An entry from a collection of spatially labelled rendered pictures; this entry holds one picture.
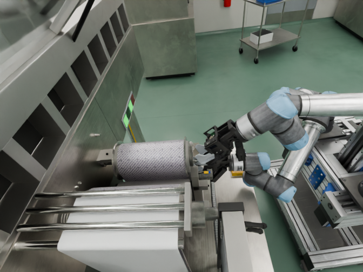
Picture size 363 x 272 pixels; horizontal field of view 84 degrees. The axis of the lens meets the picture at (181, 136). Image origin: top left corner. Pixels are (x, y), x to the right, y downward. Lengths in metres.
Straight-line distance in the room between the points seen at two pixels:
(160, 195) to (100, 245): 0.14
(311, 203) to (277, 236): 0.38
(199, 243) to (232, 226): 0.56
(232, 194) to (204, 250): 0.29
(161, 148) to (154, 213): 0.31
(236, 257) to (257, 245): 0.58
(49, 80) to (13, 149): 0.21
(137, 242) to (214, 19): 5.00
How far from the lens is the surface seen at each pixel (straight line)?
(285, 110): 0.59
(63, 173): 0.66
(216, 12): 5.17
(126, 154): 0.74
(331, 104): 0.80
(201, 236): 0.98
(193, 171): 0.76
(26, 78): 0.60
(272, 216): 2.05
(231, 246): 0.42
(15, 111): 0.56
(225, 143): 0.66
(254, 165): 0.88
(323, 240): 1.87
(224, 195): 1.06
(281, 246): 1.98
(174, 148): 0.70
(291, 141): 0.67
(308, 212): 1.91
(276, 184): 0.95
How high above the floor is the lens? 1.84
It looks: 46 degrees down
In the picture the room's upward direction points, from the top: 10 degrees counter-clockwise
